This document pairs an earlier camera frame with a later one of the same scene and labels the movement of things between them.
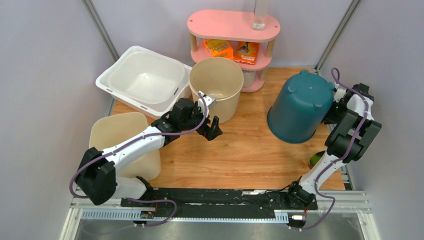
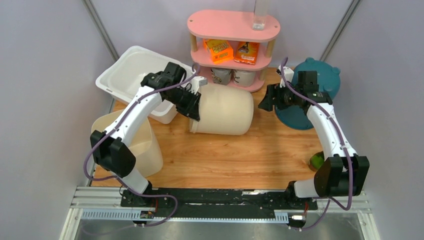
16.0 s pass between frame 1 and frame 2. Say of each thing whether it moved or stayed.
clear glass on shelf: stayed
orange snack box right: stayed
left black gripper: moved
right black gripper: moved
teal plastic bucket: moved
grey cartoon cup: moved
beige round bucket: moved
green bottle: stayed
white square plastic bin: stayed
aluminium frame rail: stayed
